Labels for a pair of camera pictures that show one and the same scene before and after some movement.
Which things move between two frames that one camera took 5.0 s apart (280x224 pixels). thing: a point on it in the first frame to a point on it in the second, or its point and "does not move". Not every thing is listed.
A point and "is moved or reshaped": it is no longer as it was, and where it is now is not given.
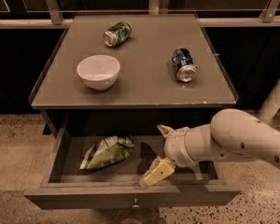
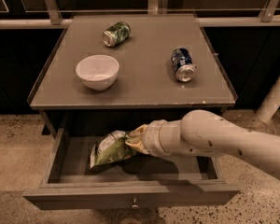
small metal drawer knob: [135, 205] does not move
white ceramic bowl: [99, 72] does not move
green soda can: [118, 34] does not move
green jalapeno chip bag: [107, 150] is moved or reshaped
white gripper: [176, 147] to [151, 138]
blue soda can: [187, 70] does not move
